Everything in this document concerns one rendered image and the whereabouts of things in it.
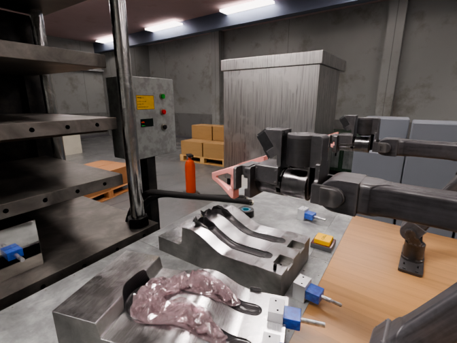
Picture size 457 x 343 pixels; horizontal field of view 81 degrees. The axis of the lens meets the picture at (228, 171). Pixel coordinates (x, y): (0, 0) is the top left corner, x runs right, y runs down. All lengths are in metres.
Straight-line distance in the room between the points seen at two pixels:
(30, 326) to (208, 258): 0.50
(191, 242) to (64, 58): 0.81
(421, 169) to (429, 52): 4.58
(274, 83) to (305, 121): 0.67
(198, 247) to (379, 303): 0.57
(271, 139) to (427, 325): 0.39
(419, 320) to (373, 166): 2.13
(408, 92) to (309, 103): 3.61
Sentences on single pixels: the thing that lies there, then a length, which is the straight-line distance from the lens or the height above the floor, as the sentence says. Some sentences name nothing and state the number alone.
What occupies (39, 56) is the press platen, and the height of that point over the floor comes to 1.50.
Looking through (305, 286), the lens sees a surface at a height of 0.85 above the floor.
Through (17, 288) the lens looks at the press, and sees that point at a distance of 1.14.
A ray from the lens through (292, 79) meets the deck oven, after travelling 3.72.
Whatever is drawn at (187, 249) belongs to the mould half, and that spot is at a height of 0.85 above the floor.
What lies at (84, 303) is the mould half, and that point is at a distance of 0.76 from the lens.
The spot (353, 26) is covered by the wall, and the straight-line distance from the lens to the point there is 7.29.
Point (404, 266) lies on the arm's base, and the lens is 1.15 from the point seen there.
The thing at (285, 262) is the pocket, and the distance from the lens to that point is 0.90.
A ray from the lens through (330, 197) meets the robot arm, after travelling 0.47.
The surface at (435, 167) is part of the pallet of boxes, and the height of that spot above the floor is 0.85.
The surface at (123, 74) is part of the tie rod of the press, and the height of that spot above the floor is 1.46.
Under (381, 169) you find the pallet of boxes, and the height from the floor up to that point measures 0.79.
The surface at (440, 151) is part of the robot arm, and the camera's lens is 1.07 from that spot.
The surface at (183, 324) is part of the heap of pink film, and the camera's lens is 0.66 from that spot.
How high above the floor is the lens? 1.36
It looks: 15 degrees down
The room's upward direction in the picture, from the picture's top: straight up
